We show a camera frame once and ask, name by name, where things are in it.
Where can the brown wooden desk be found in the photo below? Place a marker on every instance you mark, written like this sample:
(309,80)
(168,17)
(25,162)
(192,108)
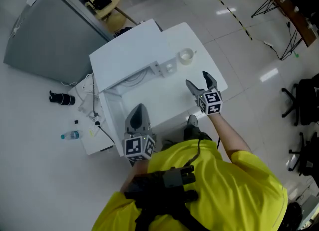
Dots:
(290,13)

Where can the round wooden table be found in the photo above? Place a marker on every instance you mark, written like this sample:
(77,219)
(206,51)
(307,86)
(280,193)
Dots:
(108,3)

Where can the clear plastic bag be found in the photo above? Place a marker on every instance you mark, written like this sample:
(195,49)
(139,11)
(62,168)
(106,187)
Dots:
(88,105)

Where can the round wooden stool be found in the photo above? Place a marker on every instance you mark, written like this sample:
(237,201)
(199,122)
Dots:
(117,21)

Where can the black office chair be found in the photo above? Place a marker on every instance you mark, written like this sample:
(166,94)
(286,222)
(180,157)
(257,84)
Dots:
(307,154)
(302,100)

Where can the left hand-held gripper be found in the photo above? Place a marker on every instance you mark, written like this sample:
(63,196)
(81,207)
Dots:
(138,145)

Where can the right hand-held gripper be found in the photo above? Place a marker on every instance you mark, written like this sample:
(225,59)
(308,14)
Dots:
(211,102)

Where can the person's dark trousers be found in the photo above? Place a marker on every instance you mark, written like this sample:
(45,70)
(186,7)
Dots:
(195,134)

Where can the person's right forearm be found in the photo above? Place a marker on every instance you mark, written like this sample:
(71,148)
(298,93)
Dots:
(229,135)

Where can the white low platform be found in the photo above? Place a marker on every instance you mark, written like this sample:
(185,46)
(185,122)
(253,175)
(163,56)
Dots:
(94,140)

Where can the person's left forearm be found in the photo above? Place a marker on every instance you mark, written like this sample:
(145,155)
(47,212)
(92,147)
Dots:
(135,172)

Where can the grey metal cabinet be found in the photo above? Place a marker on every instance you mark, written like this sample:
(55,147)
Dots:
(54,35)

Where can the person's grey shoe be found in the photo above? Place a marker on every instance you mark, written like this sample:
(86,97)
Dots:
(193,120)

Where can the clear plastic water bottle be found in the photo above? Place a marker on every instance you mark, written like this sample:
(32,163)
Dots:
(71,135)

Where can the black insulated bottle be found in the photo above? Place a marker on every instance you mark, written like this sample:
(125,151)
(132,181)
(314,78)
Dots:
(62,98)

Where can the black chest harness with device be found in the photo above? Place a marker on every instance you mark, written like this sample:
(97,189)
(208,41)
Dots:
(159,190)

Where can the person's yellow shirt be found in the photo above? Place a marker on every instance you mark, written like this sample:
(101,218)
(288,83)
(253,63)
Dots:
(231,190)

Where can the white floor power strip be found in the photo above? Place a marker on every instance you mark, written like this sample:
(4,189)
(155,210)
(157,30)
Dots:
(268,43)

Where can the yellow black floor tape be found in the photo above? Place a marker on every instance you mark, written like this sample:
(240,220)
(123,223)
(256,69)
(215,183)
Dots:
(233,13)

